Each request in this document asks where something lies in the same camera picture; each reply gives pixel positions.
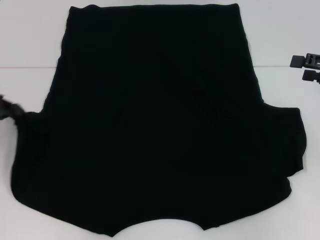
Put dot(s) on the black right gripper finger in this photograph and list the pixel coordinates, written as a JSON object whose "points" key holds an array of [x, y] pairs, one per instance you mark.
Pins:
{"points": [[303, 60], [311, 76]]}

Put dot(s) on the black shirt with FREE print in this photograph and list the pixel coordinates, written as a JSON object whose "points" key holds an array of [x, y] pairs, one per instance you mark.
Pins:
{"points": [[160, 120]]}

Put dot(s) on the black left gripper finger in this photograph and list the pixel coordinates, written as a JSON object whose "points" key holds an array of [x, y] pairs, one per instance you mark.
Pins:
{"points": [[10, 107]]}

